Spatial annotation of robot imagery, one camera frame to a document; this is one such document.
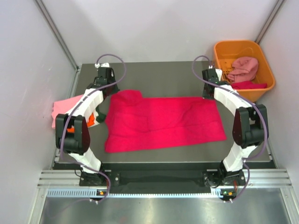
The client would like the magenta t-shirt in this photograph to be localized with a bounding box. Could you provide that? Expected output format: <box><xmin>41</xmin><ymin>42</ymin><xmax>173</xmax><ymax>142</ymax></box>
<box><xmin>105</xmin><ymin>90</ymin><xmax>227</xmax><ymax>153</ymax></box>

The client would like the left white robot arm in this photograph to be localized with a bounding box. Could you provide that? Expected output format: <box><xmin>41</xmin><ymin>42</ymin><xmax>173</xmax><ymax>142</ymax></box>
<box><xmin>55</xmin><ymin>63</ymin><xmax>119</xmax><ymax>185</ymax></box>

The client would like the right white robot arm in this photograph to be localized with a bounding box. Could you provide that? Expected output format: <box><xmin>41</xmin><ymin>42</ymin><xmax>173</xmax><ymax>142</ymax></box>
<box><xmin>202</xmin><ymin>68</ymin><xmax>269</xmax><ymax>185</ymax></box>

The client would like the orange plastic basket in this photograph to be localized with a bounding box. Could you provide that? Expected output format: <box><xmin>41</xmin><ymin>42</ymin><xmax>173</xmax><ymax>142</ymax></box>
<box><xmin>214</xmin><ymin>40</ymin><xmax>276</xmax><ymax>102</ymax></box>

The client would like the dusty pink shirt in basket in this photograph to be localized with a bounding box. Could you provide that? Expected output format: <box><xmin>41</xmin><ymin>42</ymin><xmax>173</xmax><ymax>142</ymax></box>
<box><xmin>227</xmin><ymin>56</ymin><xmax>259</xmax><ymax>83</ymax></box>

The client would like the magenta shirt in basket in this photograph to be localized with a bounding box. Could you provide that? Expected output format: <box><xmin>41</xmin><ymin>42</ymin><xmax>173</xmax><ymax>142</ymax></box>
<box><xmin>231</xmin><ymin>81</ymin><xmax>267</xmax><ymax>90</ymax></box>

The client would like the folded light pink t-shirt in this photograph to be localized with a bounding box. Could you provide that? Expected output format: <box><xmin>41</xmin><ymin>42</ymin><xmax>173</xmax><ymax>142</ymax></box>
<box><xmin>51</xmin><ymin>95</ymin><xmax>83</xmax><ymax>129</ymax></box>

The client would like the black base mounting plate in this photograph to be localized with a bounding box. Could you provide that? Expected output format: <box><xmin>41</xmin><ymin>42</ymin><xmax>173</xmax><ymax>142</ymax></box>
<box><xmin>79</xmin><ymin>163</ymin><xmax>248</xmax><ymax>194</ymax></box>

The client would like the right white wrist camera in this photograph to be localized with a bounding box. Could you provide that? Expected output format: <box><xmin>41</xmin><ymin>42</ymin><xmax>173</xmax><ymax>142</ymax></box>
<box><xmin>208</xmin><ymin>65</ymin><xmax>222</xmax><ymax>81</ymax></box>

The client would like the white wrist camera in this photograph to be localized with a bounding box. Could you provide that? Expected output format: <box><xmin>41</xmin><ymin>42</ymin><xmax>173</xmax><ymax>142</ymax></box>
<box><xmin>94</xmin><ymin>63</ymin><xmax>110</xmax><ymax>69</ymax></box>
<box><xmin>208</xmin><ymin>65</ymin><xmax>222</xmax><ymax>81</ymax></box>

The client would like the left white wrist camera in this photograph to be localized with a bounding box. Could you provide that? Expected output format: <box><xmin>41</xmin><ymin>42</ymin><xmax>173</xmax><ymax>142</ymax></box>
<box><xmin>94</xmin><ymin>63</ymin><xmax>110</xmax><ymax>69</ymax></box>

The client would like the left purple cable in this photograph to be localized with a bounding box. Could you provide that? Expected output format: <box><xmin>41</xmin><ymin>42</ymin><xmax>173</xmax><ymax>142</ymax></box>
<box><xmin>59</xmin><ymin>53</ymin><xmax>127</xmax><ymax>203</ymax></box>

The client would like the grey slotted cable duct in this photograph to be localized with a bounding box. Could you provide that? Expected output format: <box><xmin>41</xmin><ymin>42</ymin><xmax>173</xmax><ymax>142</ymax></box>
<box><xmin>47</xmin><ymin>189</ymin><xmax>223</xmax><ymax>198</ymax></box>

